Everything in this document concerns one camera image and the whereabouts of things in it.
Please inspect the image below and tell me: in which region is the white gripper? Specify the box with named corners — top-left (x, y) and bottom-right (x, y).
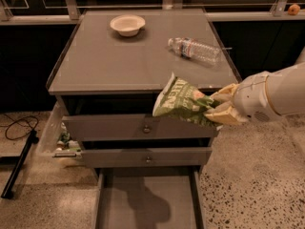
top-left (204, 72), bottom-right (281, 125)

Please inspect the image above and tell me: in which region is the green jalapeno chip bag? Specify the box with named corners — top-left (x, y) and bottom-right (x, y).
top-left (152, 73), bottom-right (221, 129)

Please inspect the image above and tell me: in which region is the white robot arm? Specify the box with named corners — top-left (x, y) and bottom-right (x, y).
top-left (204, 48), bottom-right (305, 125)

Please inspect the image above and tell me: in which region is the grey drawer cabinet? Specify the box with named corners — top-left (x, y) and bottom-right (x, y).
top-left (46, 9), bottom-right (242, 177)

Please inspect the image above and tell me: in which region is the grey bottom drawer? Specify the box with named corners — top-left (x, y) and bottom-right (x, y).
top-left (91, 166), bottom-right (208, 229)

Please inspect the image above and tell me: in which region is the grey drawer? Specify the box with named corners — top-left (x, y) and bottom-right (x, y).
top-left (91, 166), bottom-right (208, 229)
top-left (81, 147), bottom-right (212, 168)
top-left (62, 114), bottom-right (218, 141)

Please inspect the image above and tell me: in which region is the grey middle drawer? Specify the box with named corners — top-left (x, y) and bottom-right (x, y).
top-left (81, 147), bottom-right (212, 168)

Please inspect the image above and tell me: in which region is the grey top drawer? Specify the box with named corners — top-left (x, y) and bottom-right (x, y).
top-left (62, 114), bottom-right (218, 141)

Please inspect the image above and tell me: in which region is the clear plastic water bottle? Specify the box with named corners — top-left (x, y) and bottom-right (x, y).
top-left (168, 37), bottom-right (221, 65)

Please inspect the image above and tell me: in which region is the white paper bowl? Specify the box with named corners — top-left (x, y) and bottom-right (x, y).
top-left (110, 14), bottom-right (146, 37)

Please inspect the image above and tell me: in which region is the clear plastic storage bin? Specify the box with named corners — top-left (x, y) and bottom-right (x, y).
top-left (36, 103), bottom-right (81, 158)

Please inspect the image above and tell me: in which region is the metal window railing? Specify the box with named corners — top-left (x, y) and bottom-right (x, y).
top-left (0, 0), bottom-right (305, 25)

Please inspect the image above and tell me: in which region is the black metal stand leg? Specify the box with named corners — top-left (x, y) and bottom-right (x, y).
top-left (1, 130), bottom-right (39, 199)

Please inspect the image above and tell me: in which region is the black floor cable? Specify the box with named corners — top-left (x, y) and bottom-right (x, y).
top-left (0, 112), bottom-right (40, 141)

